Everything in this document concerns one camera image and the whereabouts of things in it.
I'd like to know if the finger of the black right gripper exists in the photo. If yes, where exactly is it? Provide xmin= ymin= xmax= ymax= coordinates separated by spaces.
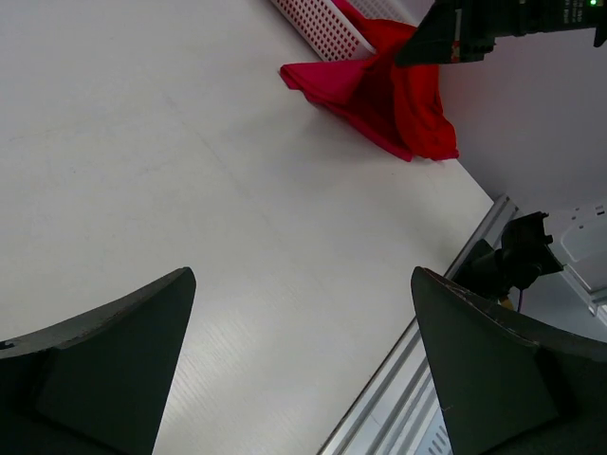
xmin=395 ymin=1 xmax=495 ymax=67

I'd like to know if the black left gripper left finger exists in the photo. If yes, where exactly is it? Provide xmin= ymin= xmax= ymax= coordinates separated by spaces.
xmin=1 ymin=267 xmax=196 ymax=454

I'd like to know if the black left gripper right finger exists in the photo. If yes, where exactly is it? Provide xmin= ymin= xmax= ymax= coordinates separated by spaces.
xmin=411 ymin=267 xmax=606 ymax=454

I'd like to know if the red t shirt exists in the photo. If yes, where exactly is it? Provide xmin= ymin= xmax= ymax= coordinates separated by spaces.
xmin=355 ymin=19 xmax=459 ymax=161

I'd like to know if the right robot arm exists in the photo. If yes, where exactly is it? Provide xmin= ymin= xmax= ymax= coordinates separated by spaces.
xmin=395 ymin=0 xmax=606 ymax=67

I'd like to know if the pink t shirt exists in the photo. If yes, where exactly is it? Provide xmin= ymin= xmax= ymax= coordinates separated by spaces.
xmin=280 ymin=1 xmax=416 ymax=161

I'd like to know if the white perforated plastic basket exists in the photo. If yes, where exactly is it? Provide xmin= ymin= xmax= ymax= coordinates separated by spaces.
xmin=270 ymin=0 xmax=414 ymax=62

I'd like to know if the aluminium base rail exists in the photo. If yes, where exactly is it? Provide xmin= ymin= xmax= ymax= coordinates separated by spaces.
xmin=318 ymin=193 xmax=518 ymax=455

